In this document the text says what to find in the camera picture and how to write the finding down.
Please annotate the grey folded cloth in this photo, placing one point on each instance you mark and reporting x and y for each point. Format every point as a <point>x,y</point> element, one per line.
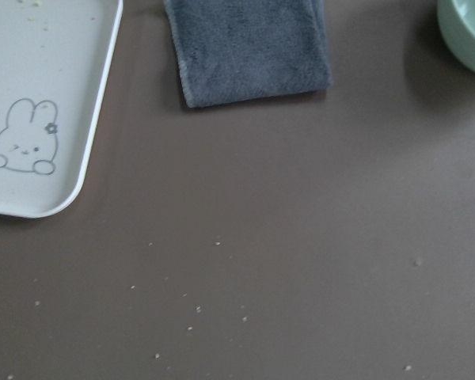
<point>231,51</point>

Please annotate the green bowl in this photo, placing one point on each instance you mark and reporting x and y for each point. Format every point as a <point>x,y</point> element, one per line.
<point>457,25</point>

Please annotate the cream rabbit tray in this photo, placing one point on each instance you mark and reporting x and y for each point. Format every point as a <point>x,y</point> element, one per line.
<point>55,58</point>

